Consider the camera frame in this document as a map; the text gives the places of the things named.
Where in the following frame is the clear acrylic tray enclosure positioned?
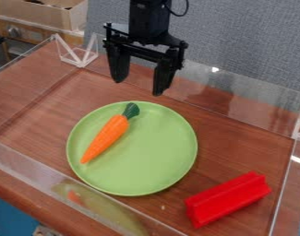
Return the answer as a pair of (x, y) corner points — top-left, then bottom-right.
(0, 41), (300, 236)

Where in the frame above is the cardboard box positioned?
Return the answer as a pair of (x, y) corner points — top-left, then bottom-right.
(0, 0), (88, 30)

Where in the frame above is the green round plate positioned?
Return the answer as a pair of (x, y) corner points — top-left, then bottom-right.
(66, 101), (197, 196)

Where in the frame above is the clear acrylic triangle bracket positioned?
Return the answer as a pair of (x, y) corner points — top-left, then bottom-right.
(51, 33), (100, 68)

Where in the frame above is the red plastic block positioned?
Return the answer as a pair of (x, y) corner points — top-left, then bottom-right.
(184, 171), (272, 229)

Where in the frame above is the orange toy carrot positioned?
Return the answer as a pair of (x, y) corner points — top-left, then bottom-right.
(81, 102), (140, 164)

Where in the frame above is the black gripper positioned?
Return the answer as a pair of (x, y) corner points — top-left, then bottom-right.
(104, 22), (189, 96)

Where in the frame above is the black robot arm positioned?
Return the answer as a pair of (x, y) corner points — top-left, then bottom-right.
(104, 0), (188, 96)

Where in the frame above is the wooden cabinet with knob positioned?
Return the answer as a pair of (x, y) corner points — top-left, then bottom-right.
(0, 15), (85, 59)

